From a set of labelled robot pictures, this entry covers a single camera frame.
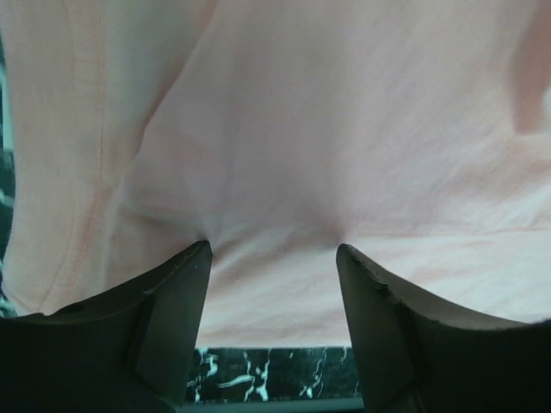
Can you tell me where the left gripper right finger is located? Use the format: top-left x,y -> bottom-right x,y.
336,244 -> 550,412

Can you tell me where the salmon pink t shirt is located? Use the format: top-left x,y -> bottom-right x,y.
1,1 -> 550,347

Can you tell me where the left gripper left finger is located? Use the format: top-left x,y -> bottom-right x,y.
1,241 -> 213,412

